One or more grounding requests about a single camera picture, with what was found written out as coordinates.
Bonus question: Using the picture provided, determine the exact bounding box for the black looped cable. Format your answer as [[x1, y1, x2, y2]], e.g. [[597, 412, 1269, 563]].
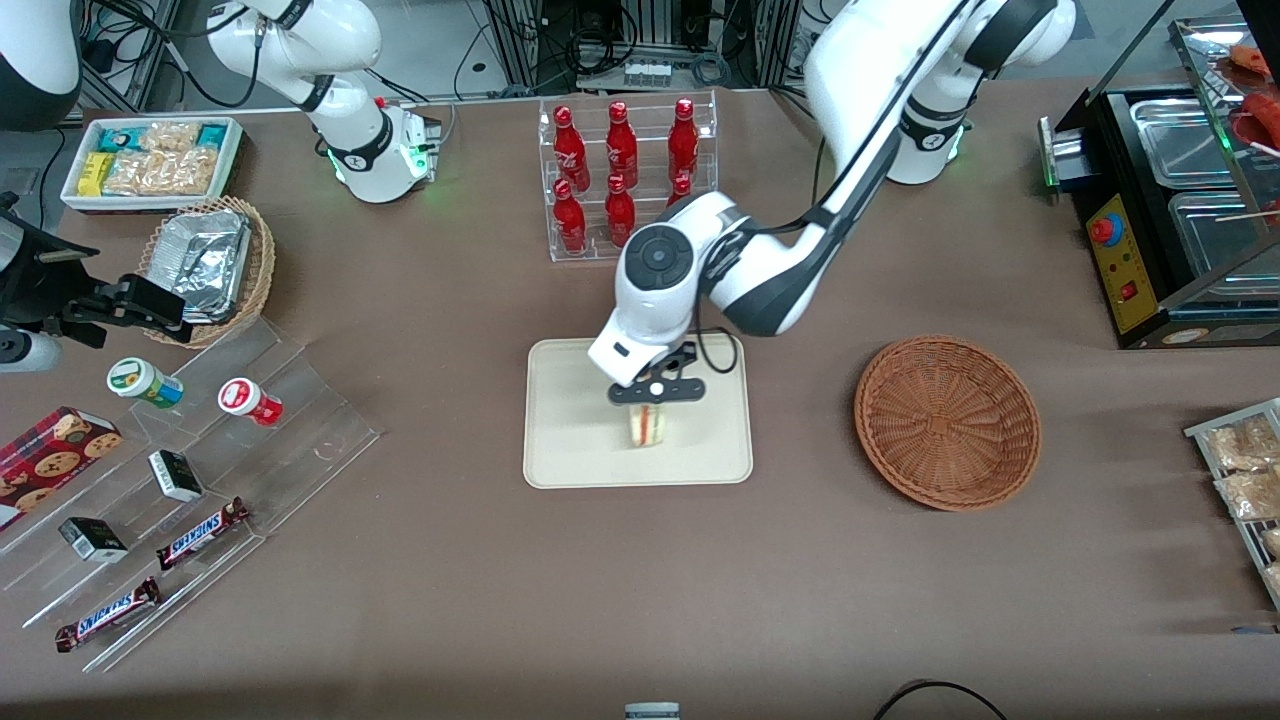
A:
[[873, 679, 1009, 720]]

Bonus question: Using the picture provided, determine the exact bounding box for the green lid cup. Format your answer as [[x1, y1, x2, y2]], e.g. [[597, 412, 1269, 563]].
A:
[[107, 357, 185, 410]]

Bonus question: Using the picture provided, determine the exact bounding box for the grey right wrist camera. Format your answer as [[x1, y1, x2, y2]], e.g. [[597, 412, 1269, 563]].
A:
[[0, 330, 64, 375]]

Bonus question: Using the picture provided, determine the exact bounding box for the small black white box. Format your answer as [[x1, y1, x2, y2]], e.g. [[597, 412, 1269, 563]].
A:
[[58, 517, 130, 564], [148, 450, 205, 503]]

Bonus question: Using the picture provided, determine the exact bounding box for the clear acrylic bottle rack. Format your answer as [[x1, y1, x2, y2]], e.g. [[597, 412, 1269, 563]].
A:
[[538, 89, 720, 264]]

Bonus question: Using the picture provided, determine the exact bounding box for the large clear cracker bag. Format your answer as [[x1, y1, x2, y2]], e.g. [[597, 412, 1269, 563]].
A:
[[104, 148, 218, 197]]

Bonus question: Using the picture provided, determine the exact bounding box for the cream plastic tray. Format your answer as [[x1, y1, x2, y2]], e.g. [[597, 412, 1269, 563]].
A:
[[523, 334, 754, 490]]

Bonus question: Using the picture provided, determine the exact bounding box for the red lid cup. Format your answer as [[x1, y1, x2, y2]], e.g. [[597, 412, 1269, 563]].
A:
[[218, 378, 285, 429]]

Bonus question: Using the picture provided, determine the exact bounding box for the red cookie box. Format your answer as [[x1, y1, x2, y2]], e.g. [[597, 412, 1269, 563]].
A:
[[0, 406, 124, 532]]

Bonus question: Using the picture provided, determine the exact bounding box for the silver foil tray stack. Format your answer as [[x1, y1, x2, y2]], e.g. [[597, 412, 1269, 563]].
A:
[[150, 209, 253, 323]]

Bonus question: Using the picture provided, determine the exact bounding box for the white rectangular snack bin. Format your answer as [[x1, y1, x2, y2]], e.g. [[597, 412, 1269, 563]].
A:
[[60, 116, 245, 214]]

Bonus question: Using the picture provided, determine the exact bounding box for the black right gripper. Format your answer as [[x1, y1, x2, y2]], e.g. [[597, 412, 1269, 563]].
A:
[[0, 203, 194, 349]]

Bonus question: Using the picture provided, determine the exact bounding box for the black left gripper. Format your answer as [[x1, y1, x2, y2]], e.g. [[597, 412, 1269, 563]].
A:
[[607, 342, 707, 405]]

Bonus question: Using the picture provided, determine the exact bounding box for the small oval wicker basket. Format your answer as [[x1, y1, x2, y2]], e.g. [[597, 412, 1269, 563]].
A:
[[138, 196, 277, 349]]

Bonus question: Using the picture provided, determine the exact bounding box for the triangular sandwich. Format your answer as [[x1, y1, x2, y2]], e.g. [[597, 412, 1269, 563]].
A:
[[626, 401, 670, 451]]

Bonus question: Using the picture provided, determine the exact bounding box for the clear acrylic stepped display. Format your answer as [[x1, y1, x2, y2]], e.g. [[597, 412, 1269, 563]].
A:
[[0, 315, 384, 674]]

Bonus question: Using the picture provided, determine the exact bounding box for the Snickers chocolate bar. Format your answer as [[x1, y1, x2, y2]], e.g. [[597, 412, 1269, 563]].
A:
[[55, 577, 162, 654], [155, 497, 252, 572]]

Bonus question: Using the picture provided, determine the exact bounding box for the steel warmer pan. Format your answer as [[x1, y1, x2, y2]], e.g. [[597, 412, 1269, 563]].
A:
[[1167, 189, 1280, 279], [1128, 97, 1246, 189]]

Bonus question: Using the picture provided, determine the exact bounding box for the black food warmer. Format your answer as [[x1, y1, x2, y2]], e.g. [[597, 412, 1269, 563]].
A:
[[1036, 0, 1280, 351]]

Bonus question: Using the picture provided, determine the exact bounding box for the metal wire rack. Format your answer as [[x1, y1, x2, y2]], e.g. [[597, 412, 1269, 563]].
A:
[[1184, 397, 1280, 613]]

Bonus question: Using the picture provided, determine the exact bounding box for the large round wicker basket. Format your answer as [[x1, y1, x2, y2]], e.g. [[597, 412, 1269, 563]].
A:
[[854, 335, 1043, 513]]

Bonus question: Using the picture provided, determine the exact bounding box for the small clear cracker bag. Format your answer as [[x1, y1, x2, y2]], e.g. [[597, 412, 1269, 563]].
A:
[[139, 122, 202, 153]]

